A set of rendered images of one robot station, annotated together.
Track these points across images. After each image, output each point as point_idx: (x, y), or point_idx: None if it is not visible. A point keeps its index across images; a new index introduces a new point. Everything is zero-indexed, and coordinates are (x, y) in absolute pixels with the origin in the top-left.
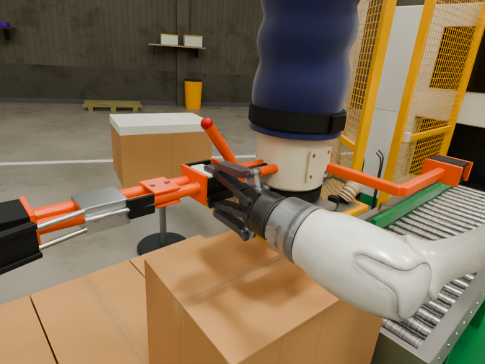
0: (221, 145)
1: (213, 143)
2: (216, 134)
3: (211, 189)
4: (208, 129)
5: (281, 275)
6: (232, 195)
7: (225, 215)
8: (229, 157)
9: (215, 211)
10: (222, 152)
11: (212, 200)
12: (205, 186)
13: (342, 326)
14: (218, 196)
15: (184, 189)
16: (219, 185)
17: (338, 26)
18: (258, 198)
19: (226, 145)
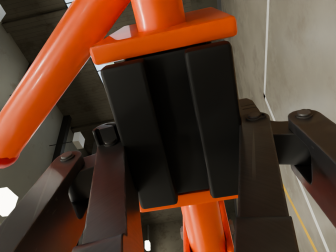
0: (41, 98)
1: (49, 112)
2: (10, 127)
3: (191, 176)
4: (8, 156)
5: None
6: (223, 82)
7: (316, 184)
8: (77, 42)
9: (293, 171)
10: (68, 77)
11: (235, 186)
12: (178, 205)
13: None
14: (218, 162)
15: (194, 241)
16: (177, 142)
17: None
18: None
19: (35, 67)
